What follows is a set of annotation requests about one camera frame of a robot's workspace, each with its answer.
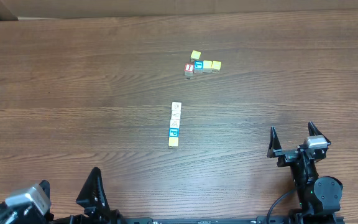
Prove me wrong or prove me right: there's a white block wavy pattern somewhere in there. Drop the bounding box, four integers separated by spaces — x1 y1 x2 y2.
170 119 180 129

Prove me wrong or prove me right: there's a yellow block row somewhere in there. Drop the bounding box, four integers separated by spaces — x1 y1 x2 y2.
211 60 222 73
203 60 213 73

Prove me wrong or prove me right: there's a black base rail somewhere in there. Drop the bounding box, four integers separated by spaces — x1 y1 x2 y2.
67 215 345 224

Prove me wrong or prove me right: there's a white block green pattern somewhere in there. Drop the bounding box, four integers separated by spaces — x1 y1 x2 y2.
172 102 182 111

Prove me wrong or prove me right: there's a red letter block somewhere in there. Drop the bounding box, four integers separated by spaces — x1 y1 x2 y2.
184 63 194 77

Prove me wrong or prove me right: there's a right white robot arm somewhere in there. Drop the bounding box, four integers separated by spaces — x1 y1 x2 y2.
267 121 343 223

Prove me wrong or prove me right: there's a yellow block middle row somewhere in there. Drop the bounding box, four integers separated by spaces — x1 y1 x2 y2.
203 60 213 73

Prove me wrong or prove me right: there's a yellow block right row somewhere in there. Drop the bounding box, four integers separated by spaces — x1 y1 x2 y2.
211 60 222 73

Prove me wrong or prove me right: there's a blue letter block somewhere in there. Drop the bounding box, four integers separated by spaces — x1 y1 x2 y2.
168 128 179 138
194 60 203 73

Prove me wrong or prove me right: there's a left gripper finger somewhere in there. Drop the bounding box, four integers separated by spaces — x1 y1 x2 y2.
40 180 50 198
76 167 110 217

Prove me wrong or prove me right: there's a yellow block top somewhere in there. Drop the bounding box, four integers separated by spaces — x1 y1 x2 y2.
190 50 201 62

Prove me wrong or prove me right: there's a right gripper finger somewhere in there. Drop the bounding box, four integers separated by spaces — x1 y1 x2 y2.
308 121 331 145
268 126 282 152

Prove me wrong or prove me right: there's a white block red base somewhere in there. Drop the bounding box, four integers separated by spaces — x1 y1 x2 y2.
171 110 181 120

